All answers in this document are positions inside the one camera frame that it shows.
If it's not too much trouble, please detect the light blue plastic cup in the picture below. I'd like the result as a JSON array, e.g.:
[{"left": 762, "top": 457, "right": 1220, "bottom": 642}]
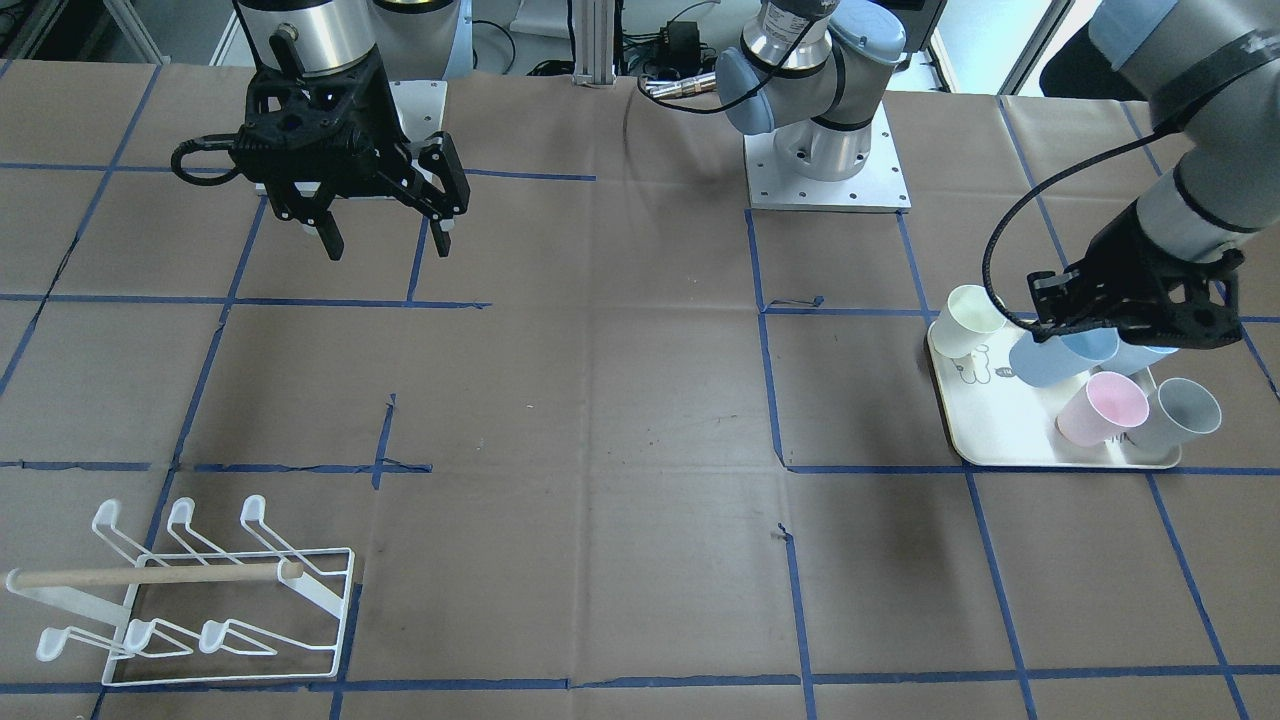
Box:
[{"left": 1009, "top": 328, "right": 1120, "bottom": 388}]

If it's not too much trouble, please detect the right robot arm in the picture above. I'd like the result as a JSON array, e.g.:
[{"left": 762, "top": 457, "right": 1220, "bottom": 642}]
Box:
[{"left": 229, "top": 1, "right": 470, "bottom": 260}]

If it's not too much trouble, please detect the cream serving tray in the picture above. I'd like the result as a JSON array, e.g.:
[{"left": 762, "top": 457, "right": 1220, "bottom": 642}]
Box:
[{"left": 925, "top": 325, "right": 1183, "bottom": 471}]

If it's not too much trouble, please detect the pale green plastic cup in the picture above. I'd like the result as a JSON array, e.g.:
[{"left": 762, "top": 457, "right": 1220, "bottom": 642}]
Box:
[{"left": 929, "top": 284, "right": 1007, "bottom": 359}]

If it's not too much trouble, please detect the grey plastic cup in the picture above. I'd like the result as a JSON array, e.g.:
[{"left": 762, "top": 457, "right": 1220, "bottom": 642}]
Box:
[{"left": 1126, "top": 377, "right": 1222, "bottom": 454}]

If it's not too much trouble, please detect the pink plastic cup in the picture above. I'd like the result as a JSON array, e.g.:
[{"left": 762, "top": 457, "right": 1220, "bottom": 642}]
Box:
[{"left": 1055, "top": 372, "right": 1149, "bottom": 447}]

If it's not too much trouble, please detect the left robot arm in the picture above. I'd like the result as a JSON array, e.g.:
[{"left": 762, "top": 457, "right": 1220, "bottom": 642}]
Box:
[{"left": 1027, "top": 1, "right": 1279, "bottom": 348}]

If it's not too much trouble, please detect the white wire cup rack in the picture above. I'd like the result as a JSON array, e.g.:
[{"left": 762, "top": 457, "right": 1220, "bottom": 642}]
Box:
[{"left": 4, "top": 495, "right": 357, "bottom": 688}]

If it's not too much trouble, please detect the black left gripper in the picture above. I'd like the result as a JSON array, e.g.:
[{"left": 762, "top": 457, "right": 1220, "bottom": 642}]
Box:
[{"left": 1028, "top": 211, "right": 1244, "bottom": 350}]

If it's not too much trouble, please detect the aluminium frame post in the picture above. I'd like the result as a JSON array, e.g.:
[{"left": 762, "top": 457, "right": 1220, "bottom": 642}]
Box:
[{"left": 568, "top": 1, "right": 621, "bottom": 87}]

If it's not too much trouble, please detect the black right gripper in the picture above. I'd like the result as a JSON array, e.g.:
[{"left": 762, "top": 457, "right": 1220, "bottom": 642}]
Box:
[{"left": 230, "top": 45, "right": 471, "bottom": 261}]

